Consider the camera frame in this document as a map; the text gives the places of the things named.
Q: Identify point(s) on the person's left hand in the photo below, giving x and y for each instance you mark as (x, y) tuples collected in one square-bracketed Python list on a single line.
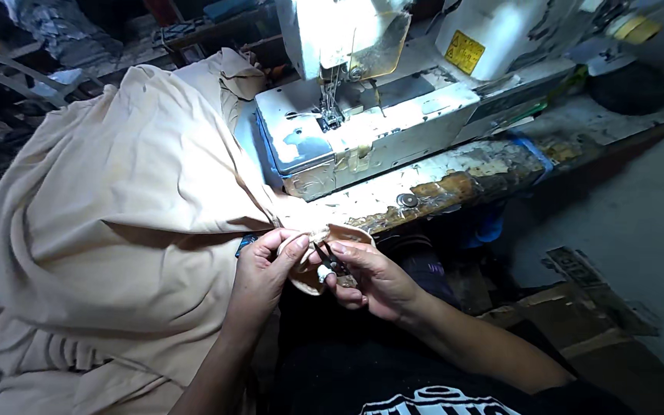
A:
[(257, 279)]

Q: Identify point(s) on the person's right hand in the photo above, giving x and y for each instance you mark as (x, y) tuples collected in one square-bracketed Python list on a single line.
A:
[(387, 282)]

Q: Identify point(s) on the person's right thumb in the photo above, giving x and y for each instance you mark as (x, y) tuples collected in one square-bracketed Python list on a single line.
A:
[(361, 257)]

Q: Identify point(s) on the person's left thumb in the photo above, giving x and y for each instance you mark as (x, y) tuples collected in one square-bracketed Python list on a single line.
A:
[(290, 253)]

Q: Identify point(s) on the person's left fingers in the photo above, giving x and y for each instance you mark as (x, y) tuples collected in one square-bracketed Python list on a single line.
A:
[(267, 241)]

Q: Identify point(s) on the person's right fingers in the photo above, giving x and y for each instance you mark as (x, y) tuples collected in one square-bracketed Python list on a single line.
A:
[(346, 293)]

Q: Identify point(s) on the small black thread snips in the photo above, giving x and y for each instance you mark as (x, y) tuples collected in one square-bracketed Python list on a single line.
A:
[(335, 264)]

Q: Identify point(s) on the beige fabric garment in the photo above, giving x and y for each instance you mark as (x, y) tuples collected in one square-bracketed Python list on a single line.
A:
[(113, 190)]

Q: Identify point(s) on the person's right forearm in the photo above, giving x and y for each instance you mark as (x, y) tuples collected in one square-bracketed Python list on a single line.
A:
[(487, 344)]

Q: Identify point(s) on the person's left forearm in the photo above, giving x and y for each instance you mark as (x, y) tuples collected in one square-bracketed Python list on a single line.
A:
[(228, 357)]

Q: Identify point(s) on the person's legs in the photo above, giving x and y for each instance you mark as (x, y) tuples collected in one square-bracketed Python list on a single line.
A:
[(424, 265)]

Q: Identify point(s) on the round metal knob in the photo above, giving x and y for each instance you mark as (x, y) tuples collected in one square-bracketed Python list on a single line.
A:
[(407, 200)]

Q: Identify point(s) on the person's body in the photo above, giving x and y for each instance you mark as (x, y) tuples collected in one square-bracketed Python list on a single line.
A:
[(378, 369)]

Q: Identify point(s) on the worn sewing table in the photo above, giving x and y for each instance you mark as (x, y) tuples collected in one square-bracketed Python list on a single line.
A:
[(459, 167)]

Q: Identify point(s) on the white industrial sewing machine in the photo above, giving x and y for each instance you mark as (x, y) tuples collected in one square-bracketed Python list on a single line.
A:
[(378, 121)]

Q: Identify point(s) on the blue cloth strip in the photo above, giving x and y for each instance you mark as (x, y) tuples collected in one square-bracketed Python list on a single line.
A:
[(534, 151)]

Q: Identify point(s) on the green tool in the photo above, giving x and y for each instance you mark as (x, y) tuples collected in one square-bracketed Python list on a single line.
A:
[(519, 114)]

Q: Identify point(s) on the flattened brown cardboard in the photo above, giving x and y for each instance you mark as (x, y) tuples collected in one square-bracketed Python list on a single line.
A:
[(574, 334)]

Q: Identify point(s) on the pile of grey fabric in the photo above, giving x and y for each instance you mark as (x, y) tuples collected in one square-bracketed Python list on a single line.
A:
[(67, 34)]

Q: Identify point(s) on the white plastic chair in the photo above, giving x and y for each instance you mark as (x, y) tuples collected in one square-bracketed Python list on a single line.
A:
[(18, 64)]

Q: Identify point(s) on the round black cushion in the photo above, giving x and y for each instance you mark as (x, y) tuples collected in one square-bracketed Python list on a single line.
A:
[(631, 87)]

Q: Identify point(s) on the yellow thread cone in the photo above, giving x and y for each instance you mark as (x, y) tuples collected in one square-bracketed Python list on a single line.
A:
[(636, 29)]

